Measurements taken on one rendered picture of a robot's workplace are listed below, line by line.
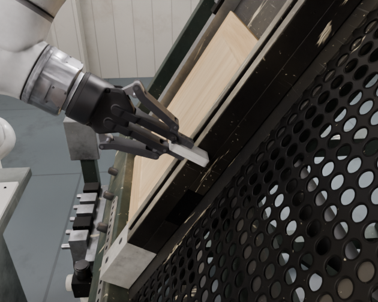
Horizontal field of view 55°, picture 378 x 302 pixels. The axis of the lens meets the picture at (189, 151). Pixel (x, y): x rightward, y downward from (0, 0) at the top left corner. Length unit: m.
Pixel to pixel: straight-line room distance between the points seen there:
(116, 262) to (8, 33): 0.48
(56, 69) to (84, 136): 0.97
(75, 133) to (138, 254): 0.81
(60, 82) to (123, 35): 3.95
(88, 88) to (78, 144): 0.99
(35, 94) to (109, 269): 0.42
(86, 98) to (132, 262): 0.39
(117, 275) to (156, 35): 3.82
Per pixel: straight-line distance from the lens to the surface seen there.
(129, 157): 1.25
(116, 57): 4.54
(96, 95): 0.53
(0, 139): 1.39
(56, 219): 2.46
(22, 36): 0.53
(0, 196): 1.44
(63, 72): 0.53
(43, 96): 0.53
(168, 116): 0.56
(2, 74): 0.53
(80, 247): 1.18
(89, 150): 1.52
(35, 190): 2.76
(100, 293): 0.86
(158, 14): 4.40
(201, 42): 1.14
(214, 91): 0.85
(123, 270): 0.81
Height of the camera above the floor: 1.56
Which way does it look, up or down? 32 degrees down
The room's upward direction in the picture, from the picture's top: straight up
